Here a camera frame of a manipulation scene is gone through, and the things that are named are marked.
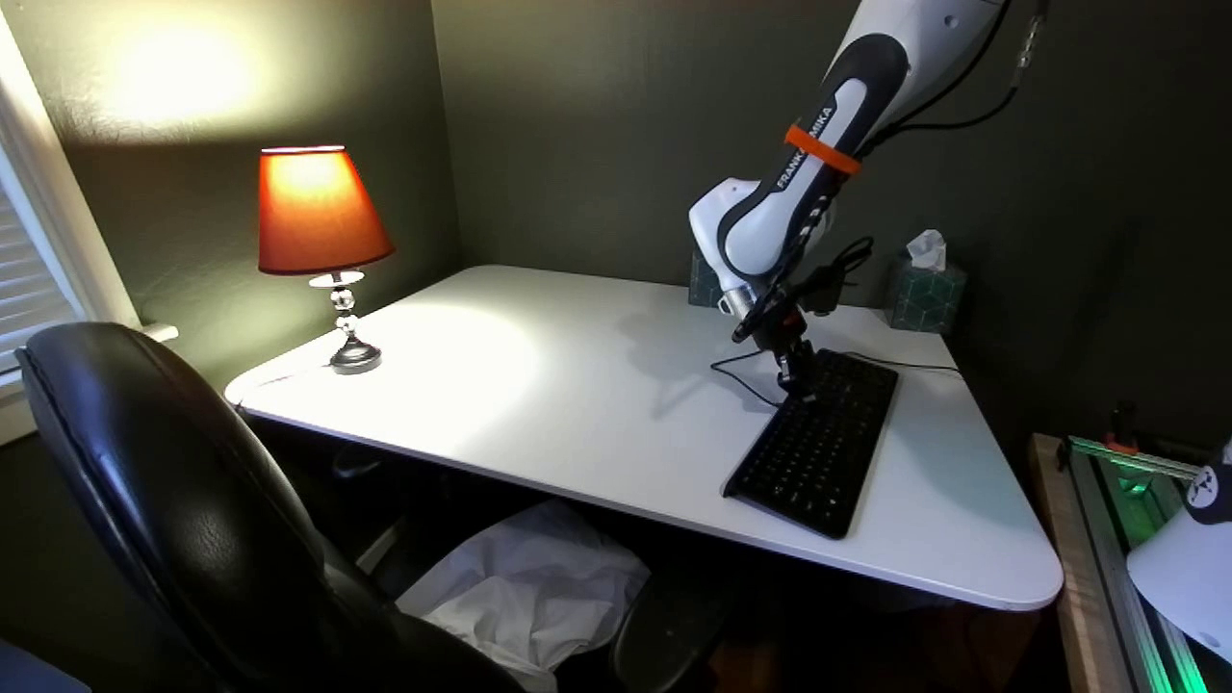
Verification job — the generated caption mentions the black computer keyboard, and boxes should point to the black computer keyboard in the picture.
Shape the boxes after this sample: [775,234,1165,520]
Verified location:
[719,348,905,543]

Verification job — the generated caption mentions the crumpled white plastic bag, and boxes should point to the crumpled white plastic bag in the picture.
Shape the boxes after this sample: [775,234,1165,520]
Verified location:
[393,497,658,693]

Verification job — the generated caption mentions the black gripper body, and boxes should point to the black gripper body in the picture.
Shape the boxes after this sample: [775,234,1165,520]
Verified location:
[728,277,823,354]

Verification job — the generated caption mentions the black leather office chair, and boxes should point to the black leather office chair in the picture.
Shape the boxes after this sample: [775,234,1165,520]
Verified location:
[13,319,739,693]

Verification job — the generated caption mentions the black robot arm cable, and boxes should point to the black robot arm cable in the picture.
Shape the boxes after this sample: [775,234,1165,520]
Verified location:
[896,0,1050,135]

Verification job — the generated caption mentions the white window blind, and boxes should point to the white window blind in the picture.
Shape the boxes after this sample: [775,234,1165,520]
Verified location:
[0,22,139,401]

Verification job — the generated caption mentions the orange shade table lamp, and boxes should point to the orange shade table lamp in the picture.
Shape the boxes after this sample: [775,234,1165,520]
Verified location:
[252,138,395,382]

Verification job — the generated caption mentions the thin black keyboard cable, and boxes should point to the thin black keyboard cable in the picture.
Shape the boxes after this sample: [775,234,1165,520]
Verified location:
[703,343,788,413]

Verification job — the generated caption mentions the black cap with logo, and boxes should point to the black cap with logo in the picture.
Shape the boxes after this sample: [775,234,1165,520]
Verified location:
[1177,440,1232,528]

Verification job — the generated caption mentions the wooden frame with green light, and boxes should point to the wooden frame with green light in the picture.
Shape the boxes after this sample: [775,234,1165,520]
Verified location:
[1028,429,1232,693]

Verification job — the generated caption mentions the green tissue box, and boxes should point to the green tissue box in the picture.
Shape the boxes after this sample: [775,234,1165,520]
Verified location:
[887,228,973,339]

